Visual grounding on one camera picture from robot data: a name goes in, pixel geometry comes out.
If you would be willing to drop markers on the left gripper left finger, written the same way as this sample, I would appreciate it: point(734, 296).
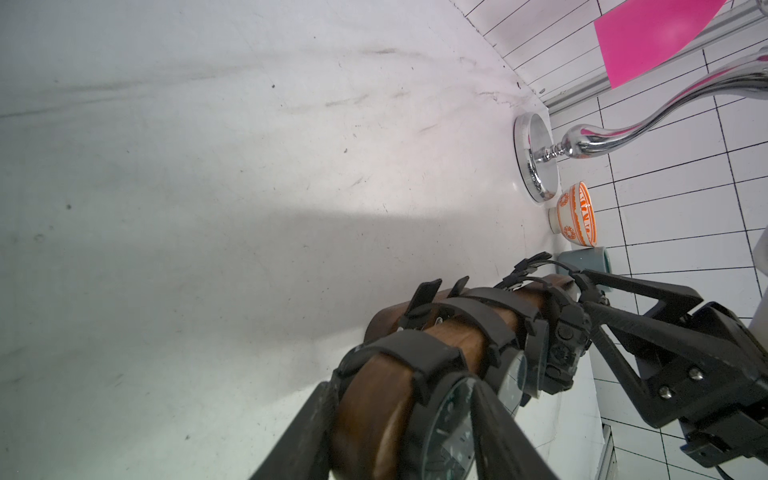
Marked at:
point(304, 449)

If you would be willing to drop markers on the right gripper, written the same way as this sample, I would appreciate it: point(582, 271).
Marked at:
point(689, 361)

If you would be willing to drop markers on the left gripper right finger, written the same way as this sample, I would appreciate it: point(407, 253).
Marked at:
point(502, 450)

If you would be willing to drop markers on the chunky black sport watch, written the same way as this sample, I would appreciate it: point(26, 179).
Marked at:
point(404, 411)

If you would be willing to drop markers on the black rugged digital watch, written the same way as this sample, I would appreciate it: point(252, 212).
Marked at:
point(553, 344)

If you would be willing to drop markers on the small black square watch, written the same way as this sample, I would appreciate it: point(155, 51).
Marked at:
point(502, 332)

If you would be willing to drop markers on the brown wooden watch stand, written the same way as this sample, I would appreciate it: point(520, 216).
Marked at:
point(433, 390)

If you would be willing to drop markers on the grey-blue ceramic cup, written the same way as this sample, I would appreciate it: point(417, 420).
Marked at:
point(587, 258)

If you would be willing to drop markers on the orange patterned white bowl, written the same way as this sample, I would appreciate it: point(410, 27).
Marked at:
point(573, 216)

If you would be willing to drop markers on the pink plastic wine glass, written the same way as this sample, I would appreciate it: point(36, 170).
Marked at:
point(639, 35)

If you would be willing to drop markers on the chrome wire glass holder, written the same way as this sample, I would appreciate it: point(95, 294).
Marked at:
point(537, 154)

